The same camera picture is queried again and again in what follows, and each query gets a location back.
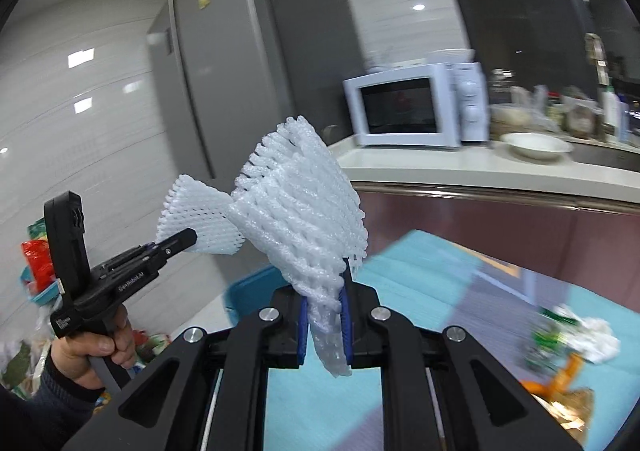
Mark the person's left hand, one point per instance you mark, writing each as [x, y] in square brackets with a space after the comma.
[80, 351]

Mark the large white foam net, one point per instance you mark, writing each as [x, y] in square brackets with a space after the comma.
[300, 191]

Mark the clear plastic bag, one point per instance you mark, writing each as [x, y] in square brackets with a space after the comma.
[540, 108]

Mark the bag of dried food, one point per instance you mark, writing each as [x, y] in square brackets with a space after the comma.
[582, 116]

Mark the white shallow bowl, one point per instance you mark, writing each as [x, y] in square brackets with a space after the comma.
[535, 145]

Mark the white soap bottle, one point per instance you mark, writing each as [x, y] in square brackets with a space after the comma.
[612, 113]

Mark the small white foam net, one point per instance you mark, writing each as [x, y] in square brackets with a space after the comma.
[200, 211]

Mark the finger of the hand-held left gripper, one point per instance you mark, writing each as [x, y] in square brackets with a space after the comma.
[175, 241]
[127, 255]

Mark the green snack packet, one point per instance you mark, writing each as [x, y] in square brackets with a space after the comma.
[37, 229]

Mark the red snack packet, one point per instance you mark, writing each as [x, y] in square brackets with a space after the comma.
[36, 261]

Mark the gold foil wrapper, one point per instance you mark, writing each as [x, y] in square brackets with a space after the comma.
[570, 406]

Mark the kitchen counter with pink cabinets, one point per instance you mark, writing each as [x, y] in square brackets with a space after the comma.
[450, 221]

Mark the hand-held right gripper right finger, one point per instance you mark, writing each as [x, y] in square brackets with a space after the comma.
[346, 331]

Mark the person's left forearm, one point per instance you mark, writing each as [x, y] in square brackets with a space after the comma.
[45, 416]

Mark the blue plastic bin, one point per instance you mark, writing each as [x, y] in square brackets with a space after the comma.
[250, 293]

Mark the blue bottle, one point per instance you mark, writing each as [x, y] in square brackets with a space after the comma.
[627, 121]

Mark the orange scrap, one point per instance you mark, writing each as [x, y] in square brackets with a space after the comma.
[562, 378]

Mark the dark kitchen window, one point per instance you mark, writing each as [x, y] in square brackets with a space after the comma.
[525, 6]

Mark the white microwave oven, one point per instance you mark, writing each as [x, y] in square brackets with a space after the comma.
[400, 106]

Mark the blue grey printed tablecloth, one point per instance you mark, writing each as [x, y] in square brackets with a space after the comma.
[425, 291]

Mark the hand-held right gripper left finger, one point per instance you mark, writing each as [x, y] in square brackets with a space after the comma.
[301, 331]

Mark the grey refrigerator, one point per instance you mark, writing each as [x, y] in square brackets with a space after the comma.
[225, 56]

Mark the white tissue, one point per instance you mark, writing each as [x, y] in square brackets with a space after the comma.
[595, 338]

